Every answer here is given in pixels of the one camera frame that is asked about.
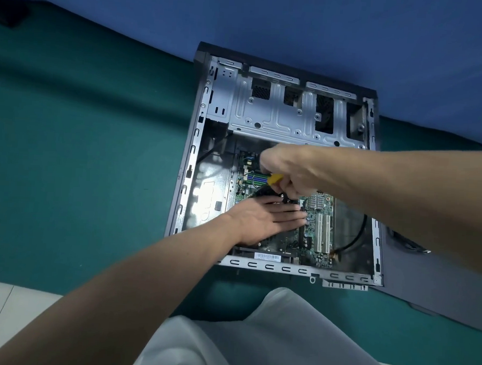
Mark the person's left hand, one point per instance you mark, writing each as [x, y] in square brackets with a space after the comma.
[263, 222]

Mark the person's right hand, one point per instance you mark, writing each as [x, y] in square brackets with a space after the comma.
[298, 167]

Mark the black processor cooler fan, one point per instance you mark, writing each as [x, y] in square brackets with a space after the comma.
[264, 193]

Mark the silver metal drive cage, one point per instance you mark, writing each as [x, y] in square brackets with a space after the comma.
[276, 117]

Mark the green motherboard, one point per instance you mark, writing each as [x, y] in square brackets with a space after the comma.
[319, 233]

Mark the desktop computer case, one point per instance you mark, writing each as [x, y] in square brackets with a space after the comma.
[208, 198]

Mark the black side panel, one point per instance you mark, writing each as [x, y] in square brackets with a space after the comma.
[421, 286]

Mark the person's right forearm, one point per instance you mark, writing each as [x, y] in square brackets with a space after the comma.
[417, 197]

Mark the person's left forearm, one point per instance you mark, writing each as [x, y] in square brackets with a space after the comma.
[98, 293]

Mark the person's white shirt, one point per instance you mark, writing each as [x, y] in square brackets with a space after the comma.
[281, 343]

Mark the blue cloth curtain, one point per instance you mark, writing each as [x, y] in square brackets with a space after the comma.
[313, 31]

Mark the green floor mat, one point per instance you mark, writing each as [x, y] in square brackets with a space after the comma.
[65, 159]

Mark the black flat base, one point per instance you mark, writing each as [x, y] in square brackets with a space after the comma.
[8, 11]

